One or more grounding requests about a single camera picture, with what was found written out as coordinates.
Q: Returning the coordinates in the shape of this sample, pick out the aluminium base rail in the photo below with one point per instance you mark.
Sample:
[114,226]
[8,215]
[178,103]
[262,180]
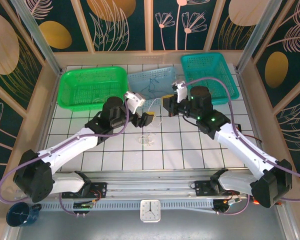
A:
[150,186]

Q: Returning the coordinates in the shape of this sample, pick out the light blue plastic basket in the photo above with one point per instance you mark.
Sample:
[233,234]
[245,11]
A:
[140,77]

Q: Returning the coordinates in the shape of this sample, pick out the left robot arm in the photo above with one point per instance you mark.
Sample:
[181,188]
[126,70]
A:
[72,142]

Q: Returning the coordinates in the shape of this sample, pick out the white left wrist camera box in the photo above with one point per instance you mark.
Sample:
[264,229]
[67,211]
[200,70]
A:
[135,100]

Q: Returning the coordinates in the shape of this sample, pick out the aluminium frame post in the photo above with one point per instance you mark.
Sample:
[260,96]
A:
[40,42]
[255,37]

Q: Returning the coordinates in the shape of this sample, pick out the dark blue mug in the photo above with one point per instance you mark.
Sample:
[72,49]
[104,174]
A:
[18,215]

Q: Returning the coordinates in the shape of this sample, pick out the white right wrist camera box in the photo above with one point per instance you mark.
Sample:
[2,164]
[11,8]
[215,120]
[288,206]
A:
[180,92]

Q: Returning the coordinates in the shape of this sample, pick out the teal plastic basket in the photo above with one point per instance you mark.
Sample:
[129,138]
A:
[207,65]

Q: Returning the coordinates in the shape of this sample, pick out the white square clock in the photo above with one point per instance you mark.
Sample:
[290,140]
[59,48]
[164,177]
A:
[150,210]

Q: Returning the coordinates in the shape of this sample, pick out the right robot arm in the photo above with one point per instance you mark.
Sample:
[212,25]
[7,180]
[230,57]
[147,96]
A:
[242,147]

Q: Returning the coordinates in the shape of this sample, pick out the small clear snack bag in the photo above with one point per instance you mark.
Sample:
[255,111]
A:
[146,140]

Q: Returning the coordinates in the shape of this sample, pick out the bright green plastic basket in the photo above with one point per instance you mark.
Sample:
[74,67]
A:
[92,75]

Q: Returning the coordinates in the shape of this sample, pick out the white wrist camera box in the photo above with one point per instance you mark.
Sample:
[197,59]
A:
[135,100]
[180,92]

